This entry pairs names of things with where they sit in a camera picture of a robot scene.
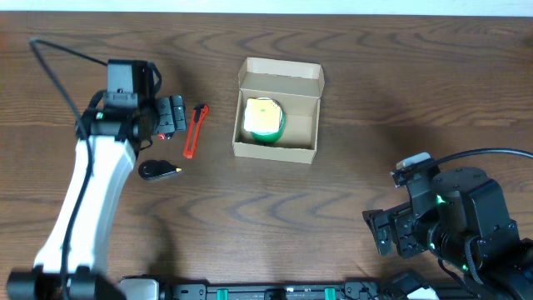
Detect yellow spiral notepad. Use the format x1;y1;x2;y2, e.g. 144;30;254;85
243;97;282;133

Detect black tape measure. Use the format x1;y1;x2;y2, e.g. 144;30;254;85
138;160;182;181

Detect green tape roll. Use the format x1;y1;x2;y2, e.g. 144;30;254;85
250;108;286;143

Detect cardboard box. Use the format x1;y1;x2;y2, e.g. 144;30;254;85
232;57;325;164

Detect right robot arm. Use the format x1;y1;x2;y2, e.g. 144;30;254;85
362;167;532;299

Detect red black stapler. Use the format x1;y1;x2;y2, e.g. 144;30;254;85
157;132;173;140

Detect red utility knife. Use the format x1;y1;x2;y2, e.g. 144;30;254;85
183;103;210;159

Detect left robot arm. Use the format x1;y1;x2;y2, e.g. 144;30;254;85
7;92;159;299

